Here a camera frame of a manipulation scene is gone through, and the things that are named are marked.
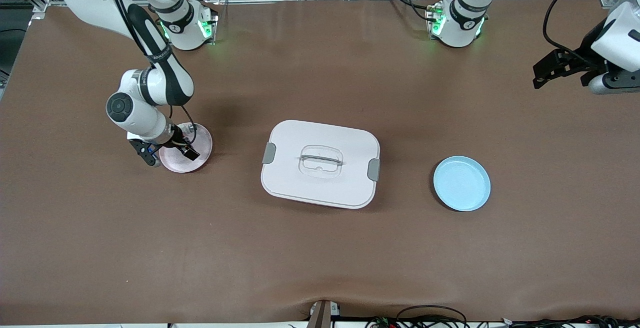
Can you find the black looped cable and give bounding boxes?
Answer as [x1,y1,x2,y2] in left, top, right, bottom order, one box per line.
[395,306,468,328]

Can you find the pink round plate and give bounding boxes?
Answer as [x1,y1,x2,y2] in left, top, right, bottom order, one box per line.
[159,122,213,173]

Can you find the white lidded box grey latches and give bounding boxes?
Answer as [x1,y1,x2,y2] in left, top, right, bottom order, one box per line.
[260,120,381,210]

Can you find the black cable bundle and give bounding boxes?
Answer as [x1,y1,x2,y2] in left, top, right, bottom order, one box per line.
[500,315,640,328]

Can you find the aluminium frame post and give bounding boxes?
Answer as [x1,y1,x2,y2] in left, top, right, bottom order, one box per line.
[306,300,342,328]

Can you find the light blue round plate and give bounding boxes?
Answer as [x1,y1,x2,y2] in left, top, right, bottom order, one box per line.
[433,156,492,212]

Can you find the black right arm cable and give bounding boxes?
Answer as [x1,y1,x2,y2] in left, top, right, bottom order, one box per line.
[170,104,197,145]

